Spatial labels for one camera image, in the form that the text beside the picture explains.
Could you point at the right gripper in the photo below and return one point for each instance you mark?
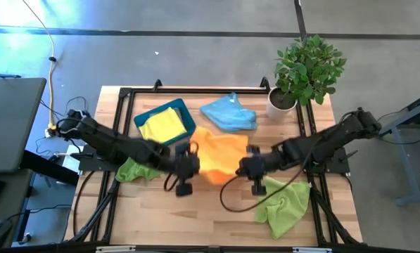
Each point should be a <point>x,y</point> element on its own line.
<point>253,167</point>

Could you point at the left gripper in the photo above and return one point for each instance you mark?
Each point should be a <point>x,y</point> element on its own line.
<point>188,167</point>

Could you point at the orange microfiber towel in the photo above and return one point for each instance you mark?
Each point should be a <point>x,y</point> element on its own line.
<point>220,154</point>

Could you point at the lime green microfiber towel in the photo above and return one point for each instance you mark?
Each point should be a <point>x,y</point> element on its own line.
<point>283,207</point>

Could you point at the teal plastic bin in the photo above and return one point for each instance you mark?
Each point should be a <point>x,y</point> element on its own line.
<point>188,121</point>

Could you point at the yellow microfiber towel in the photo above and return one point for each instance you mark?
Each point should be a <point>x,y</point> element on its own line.
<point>162,124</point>

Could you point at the blue microfiber towel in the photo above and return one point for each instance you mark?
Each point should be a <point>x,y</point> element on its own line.
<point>227,114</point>

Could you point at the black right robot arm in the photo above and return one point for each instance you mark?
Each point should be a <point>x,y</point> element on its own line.
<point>318,144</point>

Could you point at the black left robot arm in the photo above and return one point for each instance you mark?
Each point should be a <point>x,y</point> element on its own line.
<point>118,147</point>

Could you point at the grass green microfiber towel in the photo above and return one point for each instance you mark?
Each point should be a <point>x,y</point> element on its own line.
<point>135,172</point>

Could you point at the white ribbed plant pot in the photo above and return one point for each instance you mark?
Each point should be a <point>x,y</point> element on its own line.
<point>273,111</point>

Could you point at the green leafy plant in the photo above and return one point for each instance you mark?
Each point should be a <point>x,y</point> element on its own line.
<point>308,66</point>

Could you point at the white power box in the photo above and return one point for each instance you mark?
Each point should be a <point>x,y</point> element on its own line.
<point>70,162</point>

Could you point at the black angled beam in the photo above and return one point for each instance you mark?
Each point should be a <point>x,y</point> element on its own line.
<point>51,168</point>

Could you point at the yellow plug power strip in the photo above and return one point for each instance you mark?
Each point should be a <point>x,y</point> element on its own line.
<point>49,130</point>

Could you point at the grey metal stand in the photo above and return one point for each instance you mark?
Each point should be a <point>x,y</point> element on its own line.
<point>405,161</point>

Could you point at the grey desk with keyboard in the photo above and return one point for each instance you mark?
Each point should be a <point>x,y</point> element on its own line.
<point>16,189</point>

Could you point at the dark grey desk top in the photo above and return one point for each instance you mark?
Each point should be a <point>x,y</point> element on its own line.
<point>12,123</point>

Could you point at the black aluminium table frame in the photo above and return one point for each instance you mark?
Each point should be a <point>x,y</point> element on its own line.
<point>213,90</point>

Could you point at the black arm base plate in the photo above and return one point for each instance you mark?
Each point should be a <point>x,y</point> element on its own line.
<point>90,165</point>
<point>340,161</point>

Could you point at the silver frame bracket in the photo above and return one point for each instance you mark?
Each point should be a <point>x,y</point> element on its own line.
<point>312,249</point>
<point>115,249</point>

